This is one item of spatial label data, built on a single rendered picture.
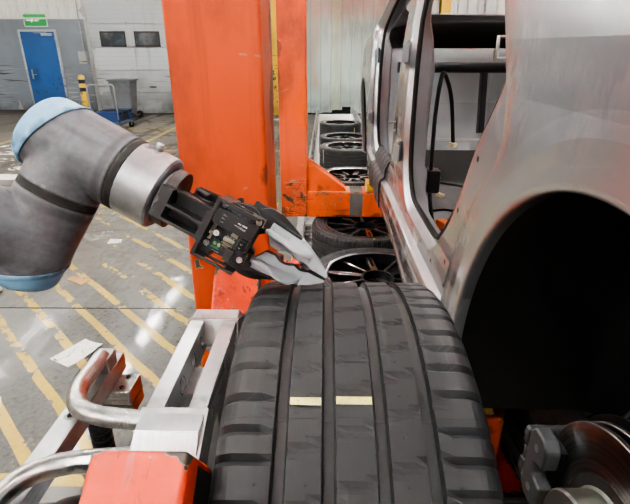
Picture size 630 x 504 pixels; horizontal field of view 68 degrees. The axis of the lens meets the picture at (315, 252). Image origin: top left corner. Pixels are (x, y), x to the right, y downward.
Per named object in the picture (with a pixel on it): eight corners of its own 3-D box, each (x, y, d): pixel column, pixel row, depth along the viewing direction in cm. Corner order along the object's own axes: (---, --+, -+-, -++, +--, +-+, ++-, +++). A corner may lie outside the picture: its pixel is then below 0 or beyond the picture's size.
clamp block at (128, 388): (134, 417, 75) (129, 391, 73) (78, 417, 75) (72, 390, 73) (145, 396, 80) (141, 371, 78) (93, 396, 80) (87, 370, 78)
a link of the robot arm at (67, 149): (39, 169, 59) (74, 98, 59) (127, 216, 60) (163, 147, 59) (-11, 160, 50) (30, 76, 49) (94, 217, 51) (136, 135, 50)
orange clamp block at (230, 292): (258, 323, 70) (261, 267, 74) (206, 322, 70) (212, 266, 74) (263, 333, 77) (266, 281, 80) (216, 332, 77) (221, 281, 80)
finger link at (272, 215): (289, 262, 57) (226, 228, 56) (290, 259, 59) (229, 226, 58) (308, 228, 56) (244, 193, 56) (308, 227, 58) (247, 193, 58)
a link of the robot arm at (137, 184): (131, 208, 60) (164, 141, 59) (165, 227, 60) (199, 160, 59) (98, 213, 51) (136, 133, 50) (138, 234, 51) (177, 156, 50)
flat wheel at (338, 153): (348, 157, 591) (348, 138, 582) (387, 166, 544) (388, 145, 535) (308, 164, 552) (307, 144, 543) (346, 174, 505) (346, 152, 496)
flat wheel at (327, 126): (365, 139, 723) (366, 123, 713) (323, 140, 711) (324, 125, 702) (354, 133, 782) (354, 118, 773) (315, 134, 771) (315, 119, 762)
